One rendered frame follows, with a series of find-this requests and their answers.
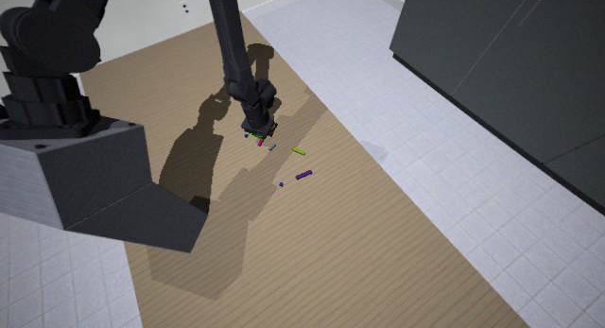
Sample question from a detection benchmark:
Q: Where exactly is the purple rod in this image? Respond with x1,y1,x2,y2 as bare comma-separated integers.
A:
296,170,312,180

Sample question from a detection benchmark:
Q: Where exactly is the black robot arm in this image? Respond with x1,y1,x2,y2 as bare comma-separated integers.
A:
0,0,277,140

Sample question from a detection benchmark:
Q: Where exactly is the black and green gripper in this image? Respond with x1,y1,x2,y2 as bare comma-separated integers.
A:
241,111,274,140

